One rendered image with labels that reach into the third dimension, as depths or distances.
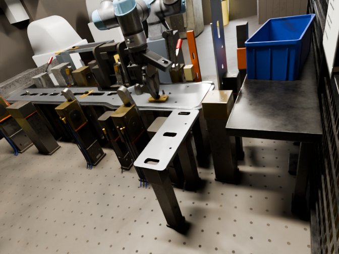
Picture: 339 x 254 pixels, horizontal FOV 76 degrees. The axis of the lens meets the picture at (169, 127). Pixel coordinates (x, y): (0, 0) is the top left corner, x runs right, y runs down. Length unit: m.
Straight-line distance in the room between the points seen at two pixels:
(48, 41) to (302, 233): 3.48
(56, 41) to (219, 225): 3.21
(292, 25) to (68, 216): 1.19
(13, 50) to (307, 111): 3.75
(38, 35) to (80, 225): 3.07
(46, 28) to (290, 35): 3.10
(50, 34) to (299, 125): 3.33
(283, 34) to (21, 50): 3.57
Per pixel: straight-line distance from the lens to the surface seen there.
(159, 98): 0.89
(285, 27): 1.09
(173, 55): 1.01
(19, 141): 1.69
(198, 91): 0.89
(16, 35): 4.05
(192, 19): 6.10
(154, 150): 0.63
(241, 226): 0.80
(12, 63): 3.89
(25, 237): 1.11
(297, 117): 0.64
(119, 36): 4.57
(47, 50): 3.71
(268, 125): 0.61
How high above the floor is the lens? 1.39
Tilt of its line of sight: 33 degrees down
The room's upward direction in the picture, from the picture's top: 16 degrees counter-clockwise
